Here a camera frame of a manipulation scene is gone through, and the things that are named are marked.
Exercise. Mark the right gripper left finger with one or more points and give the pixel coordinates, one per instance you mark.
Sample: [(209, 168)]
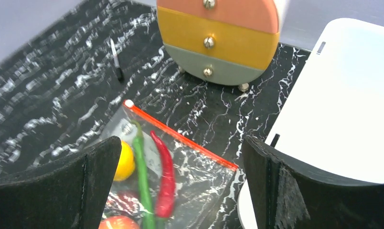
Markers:
[(68, 193)]

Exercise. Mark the green chili pepper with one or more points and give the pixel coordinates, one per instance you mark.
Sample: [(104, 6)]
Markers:
[(149, 219)]

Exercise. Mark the red chili pepper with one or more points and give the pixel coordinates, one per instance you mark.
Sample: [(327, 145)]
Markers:
[(166, 197)]

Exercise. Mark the orange peach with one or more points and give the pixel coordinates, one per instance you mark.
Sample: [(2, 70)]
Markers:
[(118, 222)]

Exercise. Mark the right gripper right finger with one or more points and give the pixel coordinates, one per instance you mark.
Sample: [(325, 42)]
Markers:
[(290, 194)]

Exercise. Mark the round three-drawer cabinet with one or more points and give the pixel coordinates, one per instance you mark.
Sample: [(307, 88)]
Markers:
[(227, 42)]

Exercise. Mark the white plastic bin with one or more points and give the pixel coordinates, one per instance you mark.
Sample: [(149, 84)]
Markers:
[(333, 119)]

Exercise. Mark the black pen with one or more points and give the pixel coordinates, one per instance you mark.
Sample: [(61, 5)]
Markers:
[(119, 72)]

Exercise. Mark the clear zip bag orange zipper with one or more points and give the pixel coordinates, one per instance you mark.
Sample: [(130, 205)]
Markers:
[(201, 176)]

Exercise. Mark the yellow lemon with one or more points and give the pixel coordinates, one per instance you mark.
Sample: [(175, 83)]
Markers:
[(126, 164)]

